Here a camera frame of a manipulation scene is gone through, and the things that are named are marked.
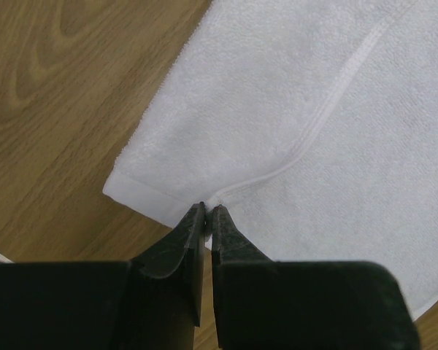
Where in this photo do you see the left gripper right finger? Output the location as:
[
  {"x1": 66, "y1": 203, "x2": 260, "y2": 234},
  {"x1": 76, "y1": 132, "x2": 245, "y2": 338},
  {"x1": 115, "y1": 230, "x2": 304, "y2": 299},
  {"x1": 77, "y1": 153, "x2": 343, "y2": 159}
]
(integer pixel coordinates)
[{"x1": 210, "y1": 206, "x2": 420, "y2": 349}]

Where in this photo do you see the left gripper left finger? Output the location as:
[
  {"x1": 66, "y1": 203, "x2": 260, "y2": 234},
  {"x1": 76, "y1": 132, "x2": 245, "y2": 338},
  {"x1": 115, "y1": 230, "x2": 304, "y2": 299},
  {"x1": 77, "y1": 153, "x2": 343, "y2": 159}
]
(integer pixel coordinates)
[{"x1": 0, "y1": 203, "x2": 205, "y2": 349}]

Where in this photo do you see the white towel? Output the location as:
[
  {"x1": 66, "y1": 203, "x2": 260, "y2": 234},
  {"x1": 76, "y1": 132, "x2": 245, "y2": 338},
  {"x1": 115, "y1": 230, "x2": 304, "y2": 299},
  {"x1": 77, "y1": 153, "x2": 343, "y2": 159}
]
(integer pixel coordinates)
[{"x1": 103, "y1": 1, "x2": 438, "y2": 317}]

